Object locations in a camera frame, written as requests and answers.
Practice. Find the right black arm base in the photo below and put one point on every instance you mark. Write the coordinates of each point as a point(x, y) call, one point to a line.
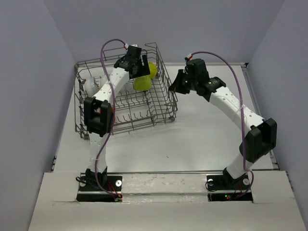
point(223, 188)

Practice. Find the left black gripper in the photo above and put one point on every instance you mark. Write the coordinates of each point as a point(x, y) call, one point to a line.
point(144, 70)

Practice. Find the lime green bowl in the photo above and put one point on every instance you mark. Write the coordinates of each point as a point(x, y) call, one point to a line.
point(153, 70)

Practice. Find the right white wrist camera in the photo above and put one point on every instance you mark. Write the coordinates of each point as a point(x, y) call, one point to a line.
point(188, 58)

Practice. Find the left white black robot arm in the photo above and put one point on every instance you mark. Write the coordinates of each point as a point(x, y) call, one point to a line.
point(99, 109)

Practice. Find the white round bowl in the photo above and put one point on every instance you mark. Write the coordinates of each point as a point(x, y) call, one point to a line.
point(104, 82)
point(90, 86)

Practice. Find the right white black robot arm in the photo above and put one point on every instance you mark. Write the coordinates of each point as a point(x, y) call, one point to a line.
point(259, 135)

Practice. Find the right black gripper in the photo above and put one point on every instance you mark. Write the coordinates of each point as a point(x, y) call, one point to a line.
point(177, 86)

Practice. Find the grey wire dish rack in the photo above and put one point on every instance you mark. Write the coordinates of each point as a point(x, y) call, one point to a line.
point(134, 109)

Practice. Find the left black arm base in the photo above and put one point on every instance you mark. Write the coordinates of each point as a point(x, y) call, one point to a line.
point(100, 187)

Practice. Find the white square bowl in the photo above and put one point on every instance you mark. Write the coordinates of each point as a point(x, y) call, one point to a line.
point(142, 83)

